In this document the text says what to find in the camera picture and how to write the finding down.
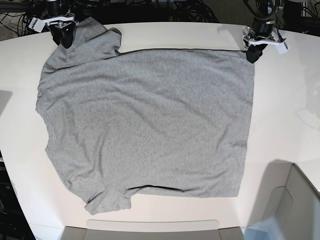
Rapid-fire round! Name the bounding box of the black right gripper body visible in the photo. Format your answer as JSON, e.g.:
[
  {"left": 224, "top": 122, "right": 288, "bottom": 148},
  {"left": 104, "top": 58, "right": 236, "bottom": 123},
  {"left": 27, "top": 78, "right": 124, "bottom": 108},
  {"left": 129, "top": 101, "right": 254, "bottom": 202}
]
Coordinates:
[{"left": 48, "top": 21, "right": 78, "bottom": 49}]

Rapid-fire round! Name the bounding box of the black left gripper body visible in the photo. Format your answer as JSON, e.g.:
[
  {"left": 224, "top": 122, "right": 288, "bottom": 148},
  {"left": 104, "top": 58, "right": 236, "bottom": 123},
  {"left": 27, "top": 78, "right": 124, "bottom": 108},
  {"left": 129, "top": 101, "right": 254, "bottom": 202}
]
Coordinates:
[{"left": 245, "top": 43, "right": 267, "bottom": 63}]

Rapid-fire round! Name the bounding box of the grey T-shirt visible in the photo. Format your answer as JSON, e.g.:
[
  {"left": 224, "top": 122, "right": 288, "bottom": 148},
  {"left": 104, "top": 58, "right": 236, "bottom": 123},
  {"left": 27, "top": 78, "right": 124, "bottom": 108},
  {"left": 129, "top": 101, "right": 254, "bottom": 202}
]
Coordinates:
[{"left": 36, "top": 18, "right": 255, "bottom": 215}]

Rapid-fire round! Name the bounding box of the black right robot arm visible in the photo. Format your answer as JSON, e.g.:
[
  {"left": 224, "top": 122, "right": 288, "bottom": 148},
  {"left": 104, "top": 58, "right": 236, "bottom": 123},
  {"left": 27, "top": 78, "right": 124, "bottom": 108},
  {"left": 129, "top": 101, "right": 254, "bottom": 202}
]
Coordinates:
[{"left": 45, "top": 0, "right": 79, "bottom": 49}]

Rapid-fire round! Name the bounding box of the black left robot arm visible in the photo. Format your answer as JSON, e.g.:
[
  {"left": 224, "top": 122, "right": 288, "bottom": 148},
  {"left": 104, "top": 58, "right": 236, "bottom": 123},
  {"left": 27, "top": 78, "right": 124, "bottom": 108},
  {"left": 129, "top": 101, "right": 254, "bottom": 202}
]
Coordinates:
[{"left": 242, "top": 0, "right": 288, "bottom": 64}]

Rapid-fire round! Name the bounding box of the grey side bin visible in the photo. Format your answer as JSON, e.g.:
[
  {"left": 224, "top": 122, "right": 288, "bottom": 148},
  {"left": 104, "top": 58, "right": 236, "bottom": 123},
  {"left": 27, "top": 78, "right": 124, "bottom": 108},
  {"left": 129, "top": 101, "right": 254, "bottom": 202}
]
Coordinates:
[{"left": 259, "top": 164, "right": 320, "bottom": 240}]

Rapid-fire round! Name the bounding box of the grey chair backrest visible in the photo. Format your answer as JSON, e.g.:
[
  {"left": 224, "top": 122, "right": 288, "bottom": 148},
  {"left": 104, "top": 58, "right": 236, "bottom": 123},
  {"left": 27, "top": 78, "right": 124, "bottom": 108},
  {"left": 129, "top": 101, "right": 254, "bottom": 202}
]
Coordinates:
[{"left": 61, "top": 219, "right": 245, "bottom": 240}]

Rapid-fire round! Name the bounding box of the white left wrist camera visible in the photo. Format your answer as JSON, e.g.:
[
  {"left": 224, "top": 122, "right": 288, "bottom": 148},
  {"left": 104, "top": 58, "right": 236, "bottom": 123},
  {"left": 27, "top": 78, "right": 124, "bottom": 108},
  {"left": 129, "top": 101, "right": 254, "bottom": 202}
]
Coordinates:
[{"left": 242, "top": 26, "right": 288, "bottom": 55}]

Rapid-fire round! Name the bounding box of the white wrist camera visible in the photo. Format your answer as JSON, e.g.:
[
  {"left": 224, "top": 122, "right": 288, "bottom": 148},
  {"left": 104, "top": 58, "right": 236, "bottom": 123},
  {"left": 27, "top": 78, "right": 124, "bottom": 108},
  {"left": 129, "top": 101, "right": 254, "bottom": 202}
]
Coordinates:
[
  {"left": 28, "top": 13, "right": 76, "bottom": 33},
  {"left": 242, "top": 26, "right": 288, "bottom": 55}
]

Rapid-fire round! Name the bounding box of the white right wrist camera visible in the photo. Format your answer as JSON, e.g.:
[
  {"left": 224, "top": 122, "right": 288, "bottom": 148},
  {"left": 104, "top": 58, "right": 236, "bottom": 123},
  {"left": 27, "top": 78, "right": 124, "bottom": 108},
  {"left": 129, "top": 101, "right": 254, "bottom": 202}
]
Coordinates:
[{"left": 28, "top": 13, "right": 76, "bottom": 33}]

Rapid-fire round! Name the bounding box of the tangled black cables background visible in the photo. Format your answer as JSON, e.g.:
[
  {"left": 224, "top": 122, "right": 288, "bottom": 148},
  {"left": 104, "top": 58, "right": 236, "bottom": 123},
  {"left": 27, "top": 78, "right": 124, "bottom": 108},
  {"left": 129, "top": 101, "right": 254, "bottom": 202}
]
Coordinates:
[{"left": 172, "top": 0, "right": 219, "bottom": 23}]

